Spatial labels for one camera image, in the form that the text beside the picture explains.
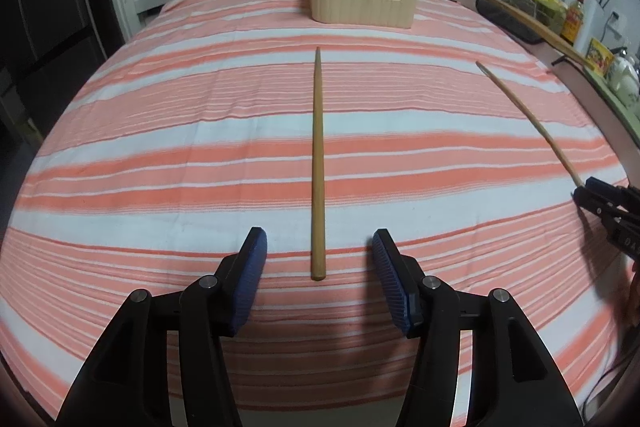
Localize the person's right forearm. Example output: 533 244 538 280
617 257 640 338

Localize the sauce bottle red yellow label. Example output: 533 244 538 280
560 0 587 45

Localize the yellow seasoning box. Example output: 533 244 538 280
585 38 616 78

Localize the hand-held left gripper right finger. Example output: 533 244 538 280
371 229 586 427

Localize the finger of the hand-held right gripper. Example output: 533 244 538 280
572 186 640 228
585 177 640 208

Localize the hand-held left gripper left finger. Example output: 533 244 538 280
55 227 268 427

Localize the dark door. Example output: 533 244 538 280
0 0 131 158

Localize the wooden cutting board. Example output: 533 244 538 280
477 0 591 68

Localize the wooden chopstick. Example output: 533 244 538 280
310 47 328 282
475 61 585 190

